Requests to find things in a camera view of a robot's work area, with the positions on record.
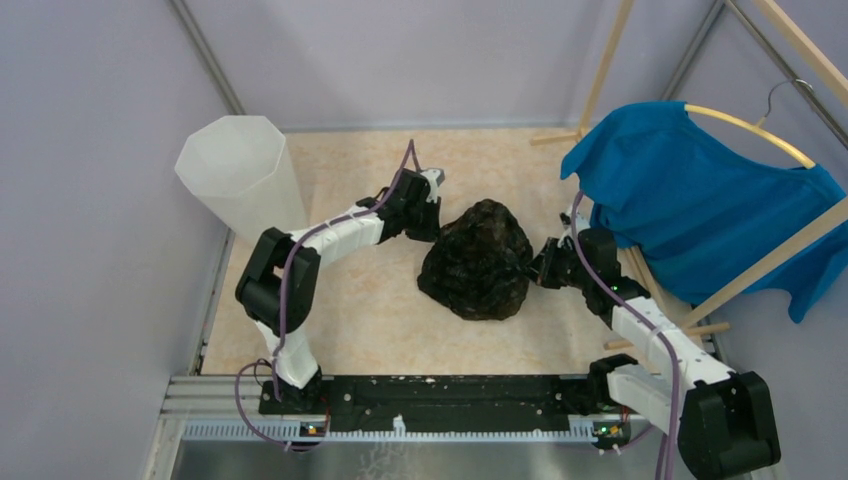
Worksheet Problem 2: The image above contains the wooden clothes rack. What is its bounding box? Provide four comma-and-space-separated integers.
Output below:
529, 0, 848, 351

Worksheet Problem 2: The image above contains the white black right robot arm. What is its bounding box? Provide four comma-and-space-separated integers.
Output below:
528, 225, 782, 479

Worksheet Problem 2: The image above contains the wooden clothes hanger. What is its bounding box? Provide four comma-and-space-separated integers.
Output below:
684, 78, 816, 170

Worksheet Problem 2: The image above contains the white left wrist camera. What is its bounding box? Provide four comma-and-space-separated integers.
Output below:
421, 168, 445, 203

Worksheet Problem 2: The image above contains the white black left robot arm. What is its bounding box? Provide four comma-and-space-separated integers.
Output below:
235, 168, 445, 414

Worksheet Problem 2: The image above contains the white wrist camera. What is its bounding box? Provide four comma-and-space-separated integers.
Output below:
559, 212, 574, 228
421, 168, 445, 203

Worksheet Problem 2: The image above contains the white translucent trash bin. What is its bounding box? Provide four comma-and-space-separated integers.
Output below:
175, 115, 308, 244

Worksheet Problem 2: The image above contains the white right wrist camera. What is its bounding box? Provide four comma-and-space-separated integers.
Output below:
559, 212, 574, 228

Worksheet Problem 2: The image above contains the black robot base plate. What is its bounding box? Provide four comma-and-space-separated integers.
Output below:
258, 375, 637, 438

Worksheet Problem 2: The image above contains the white slotted cable duct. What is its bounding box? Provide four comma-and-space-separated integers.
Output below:
182, 416, 597, 443

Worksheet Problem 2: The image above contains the black plastic trash bag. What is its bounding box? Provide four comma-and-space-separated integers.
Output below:
417, 199, 533, 321

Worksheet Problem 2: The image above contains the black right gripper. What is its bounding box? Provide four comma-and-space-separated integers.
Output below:
519, 237, 593, 291

